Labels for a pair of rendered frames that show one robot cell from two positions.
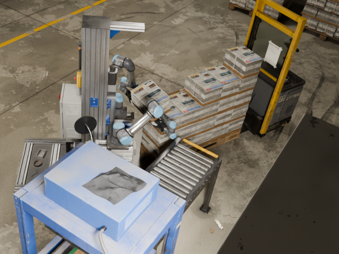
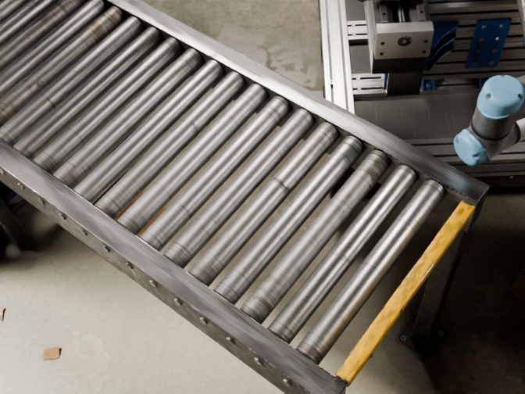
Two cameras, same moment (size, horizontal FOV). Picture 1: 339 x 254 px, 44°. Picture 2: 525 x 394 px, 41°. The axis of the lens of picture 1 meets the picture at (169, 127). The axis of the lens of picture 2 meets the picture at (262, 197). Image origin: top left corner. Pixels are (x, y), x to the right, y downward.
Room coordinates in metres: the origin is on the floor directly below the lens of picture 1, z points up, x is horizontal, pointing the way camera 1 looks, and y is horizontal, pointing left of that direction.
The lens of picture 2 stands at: (3.32, -0.94, 1.99)
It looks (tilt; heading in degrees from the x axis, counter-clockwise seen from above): 57 degrees down; 109
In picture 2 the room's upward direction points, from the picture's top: 8 degrees counter-clockwise
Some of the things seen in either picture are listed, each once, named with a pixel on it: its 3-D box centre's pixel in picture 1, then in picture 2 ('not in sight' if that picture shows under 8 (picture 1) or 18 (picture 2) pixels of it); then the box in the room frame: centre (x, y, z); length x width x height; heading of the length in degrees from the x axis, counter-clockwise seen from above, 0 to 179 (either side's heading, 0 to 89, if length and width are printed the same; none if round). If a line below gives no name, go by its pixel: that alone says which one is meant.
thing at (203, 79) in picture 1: (206, 80); not in sight; (4.31, -0.34, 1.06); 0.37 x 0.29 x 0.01; 43
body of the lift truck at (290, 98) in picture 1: (269, 96); not in sight; (5.26, -1.37, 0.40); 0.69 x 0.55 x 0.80; 42
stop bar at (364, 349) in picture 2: (200, 148); (409, 288); (3.38, -0.37, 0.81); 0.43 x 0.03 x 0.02; 64
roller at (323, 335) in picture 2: (195, 153); (374, 268); (3.31, -0.32, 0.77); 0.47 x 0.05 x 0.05; 64
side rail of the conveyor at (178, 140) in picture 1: (144, 176); (227, 71); (2.89, 0.16, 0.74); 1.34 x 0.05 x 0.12; 154
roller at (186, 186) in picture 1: (173, 178); (195, 156); (2.90, -0.12, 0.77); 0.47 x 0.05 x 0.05; 64
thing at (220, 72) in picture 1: (221, 73); not in sight; (4.54, -0.53, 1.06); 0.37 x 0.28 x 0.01; 41
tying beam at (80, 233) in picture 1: (102, 202); not in sight; (1.86, 0.37, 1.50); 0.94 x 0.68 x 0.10; 64
